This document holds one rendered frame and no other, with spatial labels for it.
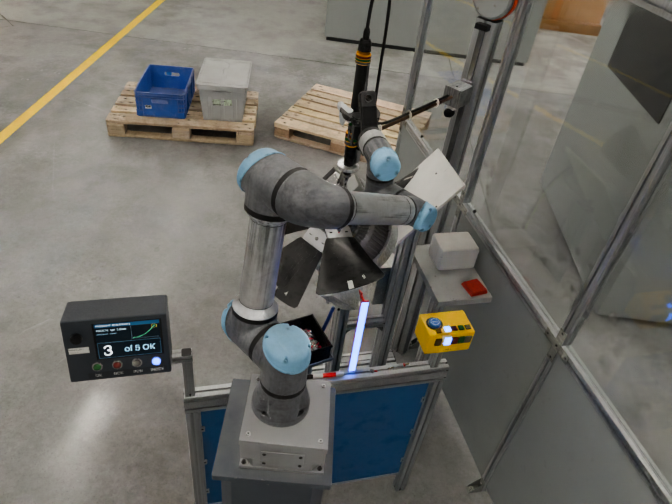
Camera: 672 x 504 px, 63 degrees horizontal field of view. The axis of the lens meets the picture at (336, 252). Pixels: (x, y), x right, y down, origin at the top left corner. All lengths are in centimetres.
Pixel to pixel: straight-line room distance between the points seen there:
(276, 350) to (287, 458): 30
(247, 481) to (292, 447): 17
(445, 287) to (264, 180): 130
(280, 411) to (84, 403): 169
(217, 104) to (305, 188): 376
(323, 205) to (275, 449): 64
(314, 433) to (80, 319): 66
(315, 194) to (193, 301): 230
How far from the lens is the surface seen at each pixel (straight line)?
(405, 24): 740
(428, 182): 211
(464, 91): 218
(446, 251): 232
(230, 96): 480
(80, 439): 287
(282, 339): 134
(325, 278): 180
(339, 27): 742
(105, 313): 157
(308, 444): 144
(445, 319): 186
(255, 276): 131
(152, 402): 292
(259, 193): 118
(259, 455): 148
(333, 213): 114
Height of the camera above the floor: 234
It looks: 39 degrees down
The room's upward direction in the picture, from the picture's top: 8 degrees clockwise
